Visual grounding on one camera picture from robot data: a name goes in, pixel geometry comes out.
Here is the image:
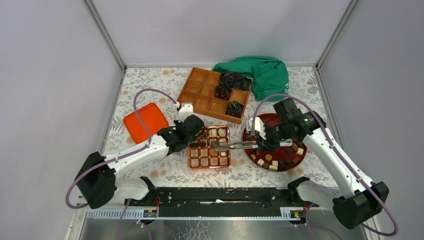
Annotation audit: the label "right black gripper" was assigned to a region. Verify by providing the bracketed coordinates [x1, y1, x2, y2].
[255, 120, 291, 153]

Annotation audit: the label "red round plate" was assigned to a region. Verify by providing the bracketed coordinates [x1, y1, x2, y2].
[241, 113, 308, 172]

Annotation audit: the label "orange chocolate box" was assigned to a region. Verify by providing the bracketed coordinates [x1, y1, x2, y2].
[187, 125, 231, 170]

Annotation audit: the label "orange box lid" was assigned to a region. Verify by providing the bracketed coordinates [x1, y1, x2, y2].
[123, 103, 169, 144]

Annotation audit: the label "metal serving tongs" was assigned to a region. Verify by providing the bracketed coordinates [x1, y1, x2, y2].
[211, 141, 259, 151]

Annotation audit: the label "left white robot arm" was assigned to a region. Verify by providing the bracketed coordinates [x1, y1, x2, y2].
[73, 114, 205, 209]

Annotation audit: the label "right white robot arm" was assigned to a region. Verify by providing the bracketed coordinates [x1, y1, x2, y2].
[246, 98, 390, 230]

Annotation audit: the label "floral table mat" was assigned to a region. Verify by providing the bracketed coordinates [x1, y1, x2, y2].
[103, 66, 336, 188]

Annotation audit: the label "wooden compartment organizer tray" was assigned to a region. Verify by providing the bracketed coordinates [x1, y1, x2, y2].
[177, 67, 251, 124]

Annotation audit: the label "dark rolled fabric front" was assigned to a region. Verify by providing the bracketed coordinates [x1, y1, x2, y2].
[225, 100, 245, 119]

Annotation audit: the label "dark rolled fabric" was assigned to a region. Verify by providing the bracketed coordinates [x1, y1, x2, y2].
[225, 100, 245, 119]
[214, 85, 232, 101]
[219, 71, 253, 91]

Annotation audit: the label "dark rolled fabric middle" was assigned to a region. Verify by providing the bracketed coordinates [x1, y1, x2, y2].
[214, 85, 232, 101]

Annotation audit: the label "green cloth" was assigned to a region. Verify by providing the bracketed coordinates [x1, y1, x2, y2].
[212, 55, 289, 101]

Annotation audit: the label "dark rolled fabric back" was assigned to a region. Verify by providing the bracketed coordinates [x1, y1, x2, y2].
[219, 71, 253, 91]

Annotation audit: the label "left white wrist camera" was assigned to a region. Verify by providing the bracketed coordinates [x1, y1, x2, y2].
[175, 101, 194, 122]

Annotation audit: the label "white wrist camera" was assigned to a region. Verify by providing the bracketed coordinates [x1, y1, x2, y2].
[245, 116, 267, 140]
[175, 101, 194, 122]

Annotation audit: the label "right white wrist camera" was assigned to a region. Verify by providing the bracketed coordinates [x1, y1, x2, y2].
[245, 116, 267, 140]

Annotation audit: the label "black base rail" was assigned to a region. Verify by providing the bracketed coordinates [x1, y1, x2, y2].
[124, 187, 310, 218]

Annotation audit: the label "aluminium frame rail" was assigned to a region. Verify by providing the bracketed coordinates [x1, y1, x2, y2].
[69, 202, 376, 240]

